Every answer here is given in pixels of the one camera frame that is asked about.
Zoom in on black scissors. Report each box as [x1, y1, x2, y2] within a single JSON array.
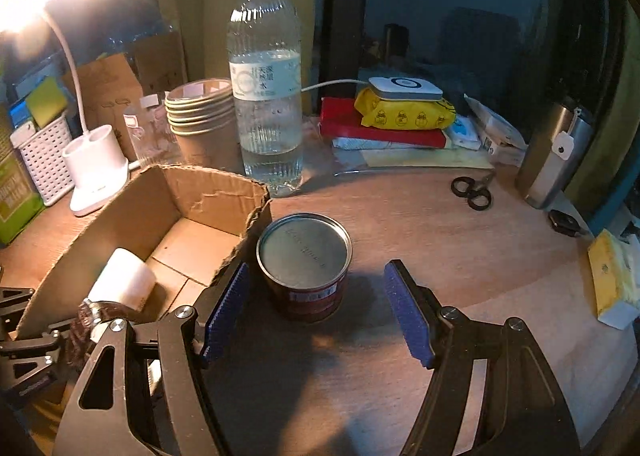
[[450, 171, 495, 211]]

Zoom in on clear patterned glass jar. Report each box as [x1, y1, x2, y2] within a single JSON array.
[[124, 91, 183, 168]]

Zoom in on small white plastic bottle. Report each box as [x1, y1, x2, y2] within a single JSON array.
[[88, 248, 156, 312]]

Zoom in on white perforated plastic basket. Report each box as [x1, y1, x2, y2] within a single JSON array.
[[10, 113, 75, 207]]

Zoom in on small black device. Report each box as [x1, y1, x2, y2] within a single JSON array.
[[547, 209, 585, 237]]

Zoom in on yellow wet wipes pack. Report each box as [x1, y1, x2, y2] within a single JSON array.
[[354, 88, 457, 130]]

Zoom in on green sponge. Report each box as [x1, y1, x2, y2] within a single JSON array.
[[25, 77, 67, 128]]

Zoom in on clear plastic water bottle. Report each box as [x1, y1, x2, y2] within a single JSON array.
[[227, 0, 303, 197]]

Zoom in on stack of brown paper cups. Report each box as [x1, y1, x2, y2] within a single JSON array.
[[164, 78, 245, 175]]

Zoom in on brown cardboard box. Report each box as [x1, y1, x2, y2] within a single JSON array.
[[16, 166, 271, 339]]

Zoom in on red flat box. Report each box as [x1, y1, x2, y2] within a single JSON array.
[[318, 96, 449, 150]]

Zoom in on yellow tissue box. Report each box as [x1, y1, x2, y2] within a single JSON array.
[[588, 230, 639, 331]]

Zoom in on steel thermos with tag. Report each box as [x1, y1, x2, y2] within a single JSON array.
[[515, 97, 592, 209]]

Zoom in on red tin can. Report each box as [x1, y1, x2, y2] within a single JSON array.
[[256, 213, 352, 323]]

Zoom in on brown lamp packaging cardboard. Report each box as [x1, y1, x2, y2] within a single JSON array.
[[60, 30, 189, 163]]

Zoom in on white wireless charger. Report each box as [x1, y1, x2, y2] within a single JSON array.
[[368, 76, 442, 101]]

